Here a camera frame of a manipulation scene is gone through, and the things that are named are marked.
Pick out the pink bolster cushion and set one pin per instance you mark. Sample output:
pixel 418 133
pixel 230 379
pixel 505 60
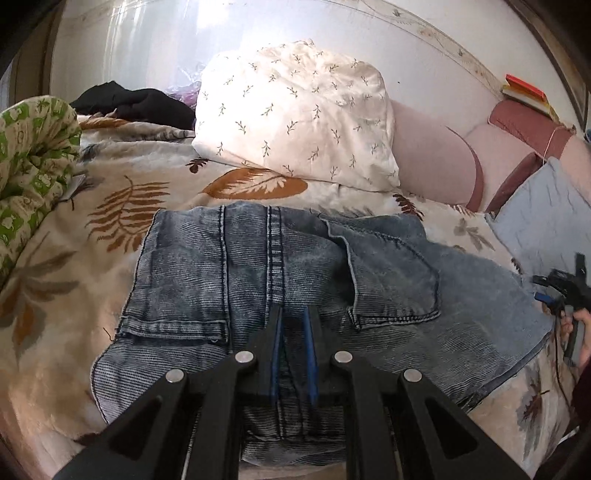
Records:
pixel 429 157

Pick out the person's right hand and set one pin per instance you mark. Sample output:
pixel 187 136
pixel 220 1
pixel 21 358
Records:
pixel 586 337

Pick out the red book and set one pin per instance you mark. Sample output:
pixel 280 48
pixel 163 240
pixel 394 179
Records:
pixel 526 86

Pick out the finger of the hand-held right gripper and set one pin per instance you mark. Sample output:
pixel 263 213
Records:
pixel 545 300
pixel 549 279

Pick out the pink padded headboard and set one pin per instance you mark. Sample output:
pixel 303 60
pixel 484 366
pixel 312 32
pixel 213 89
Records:
pixel 517 143

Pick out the yellow book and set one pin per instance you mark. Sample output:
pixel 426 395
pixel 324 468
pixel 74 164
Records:
pixel 554 113

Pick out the purple plastic bag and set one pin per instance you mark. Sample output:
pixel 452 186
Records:
pixel 187 90

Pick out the green and white quilt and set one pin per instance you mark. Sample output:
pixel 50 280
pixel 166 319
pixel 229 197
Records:
pixel 32 152

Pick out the leaf print blanket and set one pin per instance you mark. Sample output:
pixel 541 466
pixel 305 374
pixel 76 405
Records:
pixel 69 277

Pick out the wooden framed window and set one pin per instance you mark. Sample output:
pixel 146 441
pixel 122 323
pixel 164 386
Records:
pixel 27 60

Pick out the black cloth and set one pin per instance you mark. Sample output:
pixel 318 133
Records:
pixel 134 104

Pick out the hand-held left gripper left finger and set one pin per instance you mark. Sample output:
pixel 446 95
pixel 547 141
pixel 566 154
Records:
pixel 275 355

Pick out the white leaf print pillow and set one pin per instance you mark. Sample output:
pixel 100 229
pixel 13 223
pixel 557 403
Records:
pixel 295 110

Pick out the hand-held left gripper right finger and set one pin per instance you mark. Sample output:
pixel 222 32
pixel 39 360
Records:
pixel 309 355

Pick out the blue denim pants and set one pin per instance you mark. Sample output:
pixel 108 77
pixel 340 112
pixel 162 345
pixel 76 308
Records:
pixel 207 277

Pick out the grey-blue pillow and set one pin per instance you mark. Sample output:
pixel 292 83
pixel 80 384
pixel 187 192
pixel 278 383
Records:
pixel 545 221

